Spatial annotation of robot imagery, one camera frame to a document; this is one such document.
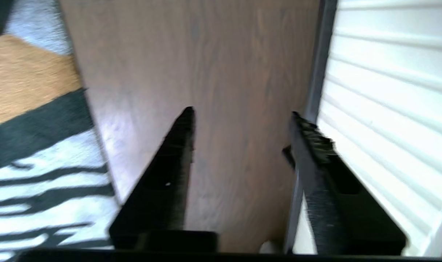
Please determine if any cream ribbed drawer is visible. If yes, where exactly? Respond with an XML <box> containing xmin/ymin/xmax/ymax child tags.
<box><xmin>285</xmin><ymin>0</ymin><xmax>442</xmax><ymax>257</ymax></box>

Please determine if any patterned rug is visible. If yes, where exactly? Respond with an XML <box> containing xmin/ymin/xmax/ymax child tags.
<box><xmin>0</xmin><ymin>0</ymin><xmax>119</xmax><ymax>262</ymax></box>

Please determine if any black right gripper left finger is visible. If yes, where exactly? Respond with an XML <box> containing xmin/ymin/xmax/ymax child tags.
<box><xmin>109</xmin><ymin>106</ymin><xmax>218</xmax><ymax>251</ymax></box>

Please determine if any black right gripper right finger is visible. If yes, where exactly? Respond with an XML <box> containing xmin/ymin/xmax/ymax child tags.
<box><xmin>282</xmin><ymin>111</ymin><xmax>407</xmax><ymax>255</ymax></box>

